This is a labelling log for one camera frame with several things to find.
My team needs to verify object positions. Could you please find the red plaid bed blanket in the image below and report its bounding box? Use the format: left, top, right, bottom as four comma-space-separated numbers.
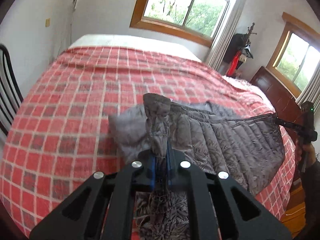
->
0, 45, 297, 238

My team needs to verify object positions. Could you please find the coat rack with clothes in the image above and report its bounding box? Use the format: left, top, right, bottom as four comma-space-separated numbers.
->
222, 22, 257, 77

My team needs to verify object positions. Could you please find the right hand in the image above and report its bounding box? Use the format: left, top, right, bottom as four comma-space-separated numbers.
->
295, 139, 316, 167

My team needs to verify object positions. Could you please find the dark wooden dresser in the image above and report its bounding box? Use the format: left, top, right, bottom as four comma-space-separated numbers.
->
251, 67, 302, 125

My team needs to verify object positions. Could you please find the grey curtain by side window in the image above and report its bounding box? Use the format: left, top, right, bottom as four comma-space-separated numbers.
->
296, 63, 320, 113

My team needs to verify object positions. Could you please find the grey curtain by head window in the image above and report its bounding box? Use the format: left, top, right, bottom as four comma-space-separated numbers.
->
206, 0, 246, 71

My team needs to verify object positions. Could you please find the white mattress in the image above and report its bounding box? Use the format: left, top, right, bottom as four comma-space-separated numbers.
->
69, 34, 202, 62

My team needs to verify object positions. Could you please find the yellow wall switch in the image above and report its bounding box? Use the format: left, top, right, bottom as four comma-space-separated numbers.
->
46, 18, 50, 28

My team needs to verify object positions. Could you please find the wooden framed side window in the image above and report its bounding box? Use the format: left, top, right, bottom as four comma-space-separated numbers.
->
266, 12, 319, 98

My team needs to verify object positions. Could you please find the dark sleeved right forearm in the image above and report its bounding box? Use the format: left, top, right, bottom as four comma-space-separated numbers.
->
295, 161, 320, 239

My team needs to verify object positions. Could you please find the grey quilted down jacket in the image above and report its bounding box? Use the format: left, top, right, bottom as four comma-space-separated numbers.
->
107, 93, 286, 240

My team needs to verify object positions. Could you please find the wooden framed head window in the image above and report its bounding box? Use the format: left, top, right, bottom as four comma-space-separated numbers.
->
130, 0, 237, 47

